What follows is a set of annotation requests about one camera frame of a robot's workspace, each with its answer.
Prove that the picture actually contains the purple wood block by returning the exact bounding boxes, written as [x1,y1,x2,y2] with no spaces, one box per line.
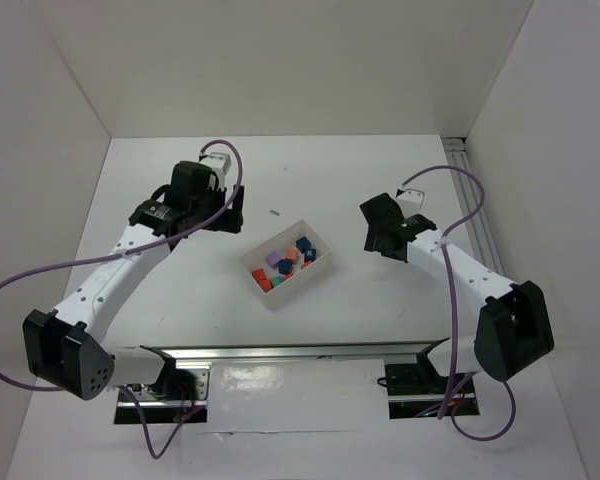
[266,251,283,268]

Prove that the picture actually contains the white plastic bin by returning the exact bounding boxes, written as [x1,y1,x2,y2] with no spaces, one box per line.
[239,220,332,309]

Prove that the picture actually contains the red wood block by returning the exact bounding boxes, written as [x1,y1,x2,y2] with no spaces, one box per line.
[258,279,273,293]
[251,269,267,282]

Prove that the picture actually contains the orange wood block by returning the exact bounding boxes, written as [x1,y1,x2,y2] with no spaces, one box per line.
[285,248,299,264]

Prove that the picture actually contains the dark blue wood block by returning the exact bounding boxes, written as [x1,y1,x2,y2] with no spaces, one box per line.
[304,248,318,262]

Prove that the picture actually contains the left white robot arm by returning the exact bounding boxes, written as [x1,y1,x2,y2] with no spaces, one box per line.
[23,153,244,400]

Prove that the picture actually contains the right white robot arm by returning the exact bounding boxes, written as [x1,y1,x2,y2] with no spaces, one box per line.
[360,193,555,382]

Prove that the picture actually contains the teal wood block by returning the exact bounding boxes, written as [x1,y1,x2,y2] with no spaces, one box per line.
[271,275,285,287]

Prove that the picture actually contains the blue wood block far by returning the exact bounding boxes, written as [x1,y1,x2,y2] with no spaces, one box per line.
[296,236,312,253]

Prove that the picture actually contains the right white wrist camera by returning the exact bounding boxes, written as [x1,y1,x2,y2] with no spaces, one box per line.
[395,188,425,209]

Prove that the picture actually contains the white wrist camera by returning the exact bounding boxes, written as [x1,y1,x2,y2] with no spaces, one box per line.
[199,152,232,190]
[395,188,425,209]

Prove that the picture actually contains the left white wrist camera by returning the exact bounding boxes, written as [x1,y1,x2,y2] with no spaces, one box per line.
[199,152,232,190]

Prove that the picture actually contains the aluminium rail right side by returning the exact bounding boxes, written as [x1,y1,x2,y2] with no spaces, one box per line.
[441,137,504,274]

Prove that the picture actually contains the aluminium rail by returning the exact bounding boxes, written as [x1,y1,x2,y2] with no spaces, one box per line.
[155,341,438,365]
[441,137,504,274]

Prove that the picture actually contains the aluminium rail front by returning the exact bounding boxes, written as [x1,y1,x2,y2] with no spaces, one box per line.
[155,341,438,365]

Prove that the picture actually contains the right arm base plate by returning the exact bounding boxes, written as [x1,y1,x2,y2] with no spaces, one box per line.
[376,363,480,420]

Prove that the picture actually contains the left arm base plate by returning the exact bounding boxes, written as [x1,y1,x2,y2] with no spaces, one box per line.
[127,361,211,425]

